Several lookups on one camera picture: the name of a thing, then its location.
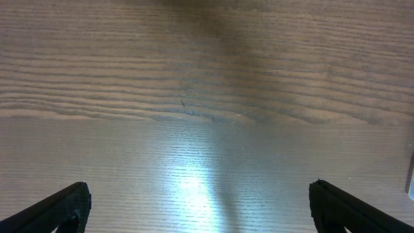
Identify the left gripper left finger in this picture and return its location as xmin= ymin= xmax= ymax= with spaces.
xmin=1 ymin=182 xmax=92 ymax=233

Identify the clear plastic container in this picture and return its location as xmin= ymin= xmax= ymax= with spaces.
xmin=405 ymin=155 xmax=414 ymax=201

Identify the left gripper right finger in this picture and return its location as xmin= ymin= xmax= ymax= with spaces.
xmin=309 ymin=180 xmax=413 ymax=233

